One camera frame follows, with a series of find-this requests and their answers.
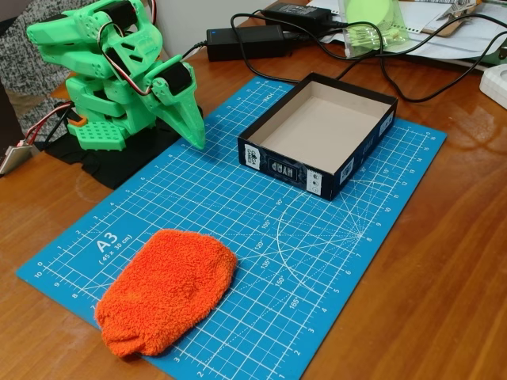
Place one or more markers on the orange fluffy cloth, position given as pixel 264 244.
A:
pixel 166 289

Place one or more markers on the clear green plastic cup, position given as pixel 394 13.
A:
pixel 372 27

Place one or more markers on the brown clipboard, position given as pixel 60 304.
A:
pixel 431 25

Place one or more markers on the white paper sheets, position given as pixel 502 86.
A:
pixel 443 45

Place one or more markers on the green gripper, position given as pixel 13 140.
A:
pixel 179 104

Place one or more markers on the black power adapter blue light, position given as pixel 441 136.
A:
pixel 245 41

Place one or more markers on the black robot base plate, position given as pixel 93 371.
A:
pixel 111 166

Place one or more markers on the black slim power adapter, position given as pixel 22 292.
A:
pixel 297 11

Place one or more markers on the dark blue cardboard box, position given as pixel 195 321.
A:
pixel 317 126

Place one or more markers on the silver binder clip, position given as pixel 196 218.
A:
pixel 455 10

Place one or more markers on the silver connector board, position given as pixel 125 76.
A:
pixel 16 156

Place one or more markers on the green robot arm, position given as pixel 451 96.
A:
pixel 130 43

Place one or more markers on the grey speckled fabric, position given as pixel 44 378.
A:
pixel 16 47

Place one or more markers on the white power strip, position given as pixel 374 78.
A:
pixel 495 87

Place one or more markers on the blue A3 cutting mat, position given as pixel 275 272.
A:
pixel 237 245

